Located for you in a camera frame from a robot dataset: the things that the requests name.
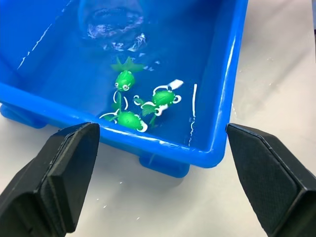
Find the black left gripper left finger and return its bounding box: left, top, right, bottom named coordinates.
left=0, top=121, right=100, bottom=237

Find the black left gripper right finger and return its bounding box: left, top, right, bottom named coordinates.
left=225, top=122, right=316, bottom=237

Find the green toy fish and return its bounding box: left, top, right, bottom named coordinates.
left=100, top=92, right=149, bottom=133
left=140, top=85, right=184, bottom=127
left=110, top=56, right=145, bottom=93

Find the blue plastic tub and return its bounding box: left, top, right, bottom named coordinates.
left=0, top=0, right=249, bottom=179

